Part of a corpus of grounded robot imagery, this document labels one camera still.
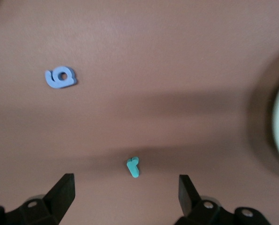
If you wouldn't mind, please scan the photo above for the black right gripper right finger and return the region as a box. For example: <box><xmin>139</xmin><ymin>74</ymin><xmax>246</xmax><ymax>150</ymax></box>
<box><xmin>175</xmin><ymin>174</ymin><xmax>271</xmax><ymax>225</ymax></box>

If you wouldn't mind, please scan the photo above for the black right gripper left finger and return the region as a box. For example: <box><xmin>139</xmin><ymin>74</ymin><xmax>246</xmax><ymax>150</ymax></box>
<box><xmin>0</xmin><ymin>173</ymin><xmax>75</xmax><ymax>225</ymax></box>

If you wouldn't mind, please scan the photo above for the teal foam letter r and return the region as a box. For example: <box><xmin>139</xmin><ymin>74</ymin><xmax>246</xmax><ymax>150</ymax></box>
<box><xmin>126</xmin><ymin>156</ymin><xmax>140</xmax><ymax>178</ymax></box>

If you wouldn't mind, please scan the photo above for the blue foam letter g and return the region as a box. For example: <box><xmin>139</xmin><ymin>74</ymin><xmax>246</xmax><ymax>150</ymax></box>
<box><xmin>45</xmin><ymin>66</ymin><xmax>78</xmax><ymax>89</ymax></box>

